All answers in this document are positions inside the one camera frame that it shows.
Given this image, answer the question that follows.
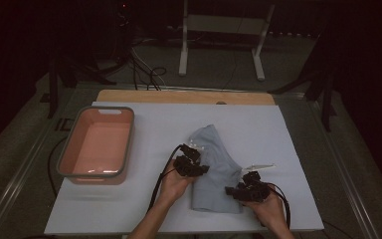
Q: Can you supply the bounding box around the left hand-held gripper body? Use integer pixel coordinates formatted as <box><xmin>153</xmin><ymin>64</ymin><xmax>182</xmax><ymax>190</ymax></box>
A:
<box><xmin>173</xmin><ymin>142</ymin><xmax>205</xmax><ymax>178</ymax></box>

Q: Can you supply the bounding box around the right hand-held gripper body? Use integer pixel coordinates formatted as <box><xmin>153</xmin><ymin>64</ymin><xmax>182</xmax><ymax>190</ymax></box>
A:
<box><xmin>240</xmin><ymin>163</ymin><xmax>277</xmax><ymax>203</ymax></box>

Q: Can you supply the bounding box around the light blue sleeveless garment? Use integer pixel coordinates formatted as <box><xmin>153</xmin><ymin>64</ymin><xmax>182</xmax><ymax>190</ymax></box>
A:
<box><xmin>188</xmin><ymin>123</ymin><xmax>247</xmax><ymax>214</ymax></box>

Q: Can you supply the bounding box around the pink basin with grey rim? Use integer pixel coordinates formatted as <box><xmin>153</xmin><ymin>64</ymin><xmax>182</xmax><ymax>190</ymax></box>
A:
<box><xmin>56</xmin><ymin>106</ymin><xmax>135</xmax><ymax>186</ymax></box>

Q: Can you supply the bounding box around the person's left hand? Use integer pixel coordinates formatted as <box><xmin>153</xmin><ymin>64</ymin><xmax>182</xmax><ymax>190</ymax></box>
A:
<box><xmin>158</xmin><ymin>161</ymin><xmax>197</xmax><ymax>205</ymax></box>

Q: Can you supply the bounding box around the person's right hand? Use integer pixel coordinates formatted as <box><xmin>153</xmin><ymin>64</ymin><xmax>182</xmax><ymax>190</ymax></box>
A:
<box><xmin>243</xmin><ymin>187</ymin><xmax>287</xmax><ymax>230</ymax></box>

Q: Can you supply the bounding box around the white table mat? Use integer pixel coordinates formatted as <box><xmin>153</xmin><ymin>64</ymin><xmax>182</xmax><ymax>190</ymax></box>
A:
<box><xmin>44</xmin><ymin>101</ymin><xmax>324</xmax><ymax>235</ymax></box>

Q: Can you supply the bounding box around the black metal stand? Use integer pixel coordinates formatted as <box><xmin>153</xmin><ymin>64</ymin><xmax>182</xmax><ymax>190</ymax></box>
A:
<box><xmin>39</xmin><ymin>49</ymin><xmax>117</xmax><ymax>120</ymax></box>
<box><xmin>268</xmin><ymin>19</ymin><xmax>337</xmax><ymax>132</ymax></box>

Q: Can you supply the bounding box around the white metal stand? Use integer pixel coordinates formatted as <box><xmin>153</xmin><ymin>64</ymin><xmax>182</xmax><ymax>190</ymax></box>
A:
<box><xmin>178</xmin><ymin>0</ymin><xmax>277</xmax><ymax>82</ymax></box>

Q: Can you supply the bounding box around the left hand-held gripper black cable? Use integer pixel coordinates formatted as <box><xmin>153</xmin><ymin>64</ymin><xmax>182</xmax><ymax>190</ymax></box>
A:
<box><xmin>147</xmin><ymin>143</ymin><xmax>184</xmax><ymax>213</ymax></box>

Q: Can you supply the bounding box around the hand-held gripper black cable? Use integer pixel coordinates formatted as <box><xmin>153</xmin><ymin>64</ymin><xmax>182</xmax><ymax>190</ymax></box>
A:
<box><xmin>267</xmin><ymin>182</ymin><xmax>292</xmax><ymax>230</ymax></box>
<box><xmin>147</xmin><ymin>143</ymin><xmax>184</xmax><ymax>213</ymax></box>

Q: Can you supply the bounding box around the right hand-held gripper black cable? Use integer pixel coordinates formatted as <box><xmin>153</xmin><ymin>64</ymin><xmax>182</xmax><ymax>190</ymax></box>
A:
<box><xmin>267</xmin><ymin>182</ymin><xmax>292</xmax><ymax>230</ymax></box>

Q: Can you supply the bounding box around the metal floor rail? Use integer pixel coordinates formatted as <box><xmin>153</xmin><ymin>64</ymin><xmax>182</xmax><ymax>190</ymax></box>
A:
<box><xmin>76</xmin><ymin>83</ymin><xmax>307</xmax><ymax>99</ymax></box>
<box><xmin>311</xmin><ymin>99</ymin><xmax>381</xmax><ymax>239</ymax></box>
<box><xmin>0</xmin><ymin>114</ymin><xmax>59</xmax><ymax>239</ymax></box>

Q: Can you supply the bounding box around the thin black floor cable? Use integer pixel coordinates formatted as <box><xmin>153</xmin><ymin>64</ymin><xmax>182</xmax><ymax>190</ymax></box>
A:
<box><xmin>322</xmin><ymin>220</ymin><xmax>356</xmax><ymax>239</ymax></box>

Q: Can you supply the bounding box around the bundle of floor cables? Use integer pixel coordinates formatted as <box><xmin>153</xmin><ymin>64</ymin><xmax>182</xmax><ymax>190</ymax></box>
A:
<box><xmin>112</xmin><ymin>3</ymin><xmax>167</xmax><ymax>92</ymax></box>

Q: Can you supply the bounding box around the black floor frame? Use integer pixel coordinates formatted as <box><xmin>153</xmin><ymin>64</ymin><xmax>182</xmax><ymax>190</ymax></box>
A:
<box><xmin>55</xmin><ymin>118</ymin><xmax>77</xmax><ymax>132</ymax></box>

